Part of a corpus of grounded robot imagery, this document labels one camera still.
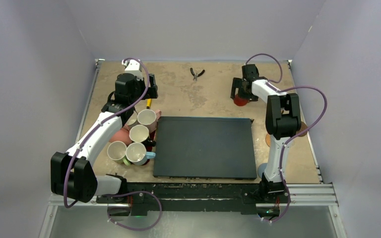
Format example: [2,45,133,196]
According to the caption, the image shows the red apple coaster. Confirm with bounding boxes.
[233,96,250,107]

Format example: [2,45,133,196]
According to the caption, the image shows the salmon pink mug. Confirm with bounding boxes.
[109,128,133,146]

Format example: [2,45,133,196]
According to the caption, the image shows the black pliers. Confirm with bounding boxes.
[190,67,205,81]

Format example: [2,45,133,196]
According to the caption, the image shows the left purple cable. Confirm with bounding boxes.
[62,58,164,232]

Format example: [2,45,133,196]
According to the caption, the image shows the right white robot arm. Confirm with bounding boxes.
[230,64,302,202]

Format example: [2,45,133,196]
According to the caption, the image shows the black handled white mug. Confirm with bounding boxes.
[129,124,156,147]

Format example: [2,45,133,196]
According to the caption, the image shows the blue grey coaster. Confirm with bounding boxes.
[257,163,267,178]

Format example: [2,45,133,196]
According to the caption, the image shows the pink handled white mug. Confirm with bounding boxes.
[137,109,162,133]

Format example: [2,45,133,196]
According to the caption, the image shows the yellow handled screwdriver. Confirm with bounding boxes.
[146,99,152,109]

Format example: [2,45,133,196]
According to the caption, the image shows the dark rectangular board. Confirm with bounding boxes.
[153,116,257,180]

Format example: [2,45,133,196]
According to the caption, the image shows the purple cable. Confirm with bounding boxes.
[245,53,328,224]
[62,58,164,232]

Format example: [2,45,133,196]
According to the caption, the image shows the grey white mug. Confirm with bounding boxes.
[126,119,139,127]

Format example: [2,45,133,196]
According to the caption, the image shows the green handled white mug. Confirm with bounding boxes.
[107,141,131,166]

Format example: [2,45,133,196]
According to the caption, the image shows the dark brown wooden coaster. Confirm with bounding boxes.
[297,122,308,137]

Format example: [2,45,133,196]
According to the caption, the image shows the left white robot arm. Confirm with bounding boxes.
[51,72,158,208]

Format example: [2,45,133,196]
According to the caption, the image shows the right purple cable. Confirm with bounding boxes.
[245,53,328,224]

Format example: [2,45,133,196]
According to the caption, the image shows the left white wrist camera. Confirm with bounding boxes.
[122,59,143,80]

